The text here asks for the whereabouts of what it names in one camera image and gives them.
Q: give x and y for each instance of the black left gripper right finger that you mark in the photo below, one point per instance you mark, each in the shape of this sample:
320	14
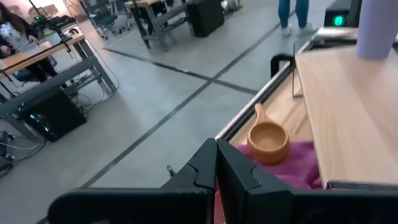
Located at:
236	186

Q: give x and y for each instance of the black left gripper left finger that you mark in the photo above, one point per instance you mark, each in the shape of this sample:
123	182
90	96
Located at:
202	171

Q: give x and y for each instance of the lavender plastic cup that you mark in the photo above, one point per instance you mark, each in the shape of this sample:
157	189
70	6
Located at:
376	28

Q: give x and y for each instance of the purple cloth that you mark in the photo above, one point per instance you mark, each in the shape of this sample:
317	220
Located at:
295	168

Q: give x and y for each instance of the grey metal desk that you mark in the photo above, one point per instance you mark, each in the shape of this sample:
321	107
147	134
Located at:
155	28

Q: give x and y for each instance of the black box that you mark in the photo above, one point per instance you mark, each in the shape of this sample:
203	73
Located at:
205	18

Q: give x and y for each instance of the black computer tower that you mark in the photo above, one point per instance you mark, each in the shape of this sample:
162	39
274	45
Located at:
53	118

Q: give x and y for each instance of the grey desk with wooden top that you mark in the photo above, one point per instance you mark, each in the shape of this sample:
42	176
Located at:
46	85

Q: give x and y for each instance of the person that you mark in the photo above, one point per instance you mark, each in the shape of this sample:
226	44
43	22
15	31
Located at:
284	12
12	31

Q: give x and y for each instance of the office chair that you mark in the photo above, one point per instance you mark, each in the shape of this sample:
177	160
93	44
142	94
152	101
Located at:
105	20

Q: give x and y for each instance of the black table frame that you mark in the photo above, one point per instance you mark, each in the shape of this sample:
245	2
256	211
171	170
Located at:
245	115

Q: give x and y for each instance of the wooden shelf with black frame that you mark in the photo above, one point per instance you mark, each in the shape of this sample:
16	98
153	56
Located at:
348	118

